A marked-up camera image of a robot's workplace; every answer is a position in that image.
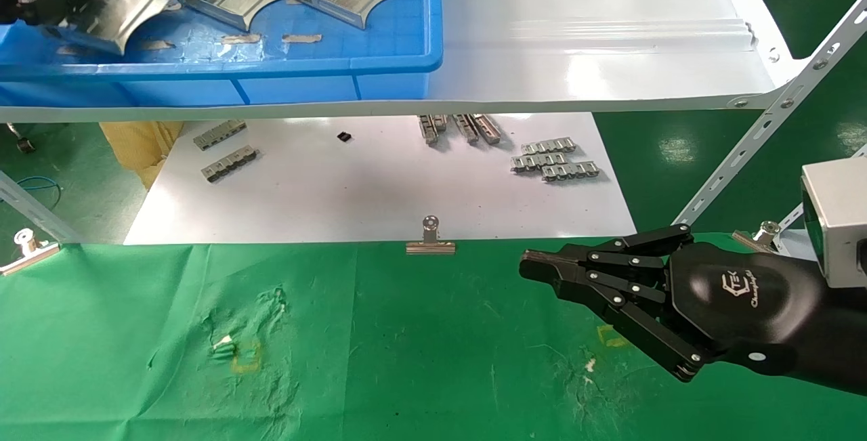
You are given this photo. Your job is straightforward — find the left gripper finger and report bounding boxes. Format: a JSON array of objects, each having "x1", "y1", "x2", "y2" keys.
[{"x1": 0, "y1": 0, "x2": 94, "y2": 26}]

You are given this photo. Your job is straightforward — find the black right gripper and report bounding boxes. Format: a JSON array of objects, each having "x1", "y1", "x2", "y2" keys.
[{"x1": 520, "y1": 224, "x2": 867, "y2": 396}]

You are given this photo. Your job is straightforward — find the black caster wheel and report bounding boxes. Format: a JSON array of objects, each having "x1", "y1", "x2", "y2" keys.
[{"x1": 6, "y1": 123, "x2": 37, "y2": 155}]

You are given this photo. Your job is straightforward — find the silver binder clip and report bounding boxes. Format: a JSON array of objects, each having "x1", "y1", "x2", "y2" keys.
[
  {"x1": 733, "y1": 221, "x2": 784, "y2": 253},
  {"x1": 0, "y1": 228, "x2": 62, "y2": 277},
  {"x1": 406, "y1": 216, "x2": 457, "y2": 255}
]

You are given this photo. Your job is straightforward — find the yellow fabric bag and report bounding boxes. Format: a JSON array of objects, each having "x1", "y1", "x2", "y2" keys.
[{"x1": 100, "y1": 121, "x2": 186, "y2": 190}]

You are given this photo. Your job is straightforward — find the grey perforated steel bar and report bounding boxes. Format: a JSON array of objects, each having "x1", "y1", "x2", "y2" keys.
[{"x1": 0, "y1": 171, "x2": 83, "y2": 245}]

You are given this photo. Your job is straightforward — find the perforated steel angle bar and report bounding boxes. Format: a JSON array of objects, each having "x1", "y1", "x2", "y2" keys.
[{"x1": 674, "y1": 0, "x2": 867, "y2": 228}]

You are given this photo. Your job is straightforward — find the green table cloth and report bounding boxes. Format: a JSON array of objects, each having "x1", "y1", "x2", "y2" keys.
[{"x1": 0, "y1": 231, "x2": 867, "y2": 441}]

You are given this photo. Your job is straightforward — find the white board sheet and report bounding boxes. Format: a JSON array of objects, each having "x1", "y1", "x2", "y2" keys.
[{"x1": 124, "y1": 113, "x2": 638, "y2": 246}]

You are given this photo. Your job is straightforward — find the white shelf panel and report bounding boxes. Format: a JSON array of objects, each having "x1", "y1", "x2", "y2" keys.
[{"x1": 0, "y1": 0, "x2": 808, "y2": 124}]

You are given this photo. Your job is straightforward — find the blue plastic bin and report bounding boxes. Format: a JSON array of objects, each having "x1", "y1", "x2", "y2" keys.
[{"x1": 0, "y1": 0, "x2": 444, "y2": 109}]

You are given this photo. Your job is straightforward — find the blue cable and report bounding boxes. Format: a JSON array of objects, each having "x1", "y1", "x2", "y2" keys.
[{"x1": 0, "y1": 176, "x2": 62, "y2": 211}]

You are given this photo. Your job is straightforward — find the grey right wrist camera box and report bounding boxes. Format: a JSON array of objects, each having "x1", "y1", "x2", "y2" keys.
[{"x1": 801, "y1": 156, "x2": 867, "y2": 290}]

